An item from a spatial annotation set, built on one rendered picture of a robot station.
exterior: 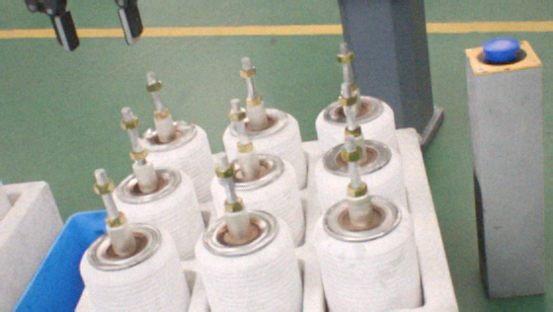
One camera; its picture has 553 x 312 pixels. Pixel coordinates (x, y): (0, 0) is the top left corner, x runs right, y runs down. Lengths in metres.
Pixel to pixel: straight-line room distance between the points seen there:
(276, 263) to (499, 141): 0.31
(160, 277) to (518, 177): 0.43
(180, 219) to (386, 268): 0.26
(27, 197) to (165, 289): 0.39
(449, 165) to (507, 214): 0.37
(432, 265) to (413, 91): 0.58
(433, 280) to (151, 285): 0.27
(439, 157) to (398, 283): 0.62
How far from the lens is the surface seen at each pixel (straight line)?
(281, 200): 0.81
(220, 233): 0.74
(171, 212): 0.83
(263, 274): 0.71
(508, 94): 0.86
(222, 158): 0.69
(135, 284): 0.74
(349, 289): 0.72
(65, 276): 1.10
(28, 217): 1.06
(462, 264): 1.07
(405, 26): 1.26
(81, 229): 1.14
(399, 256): 0.70
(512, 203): 0.93
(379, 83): 1.30
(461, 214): 1.16
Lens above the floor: 0.65
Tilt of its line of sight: 28 degrees down
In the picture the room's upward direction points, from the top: 12 degrees counter-clockwise
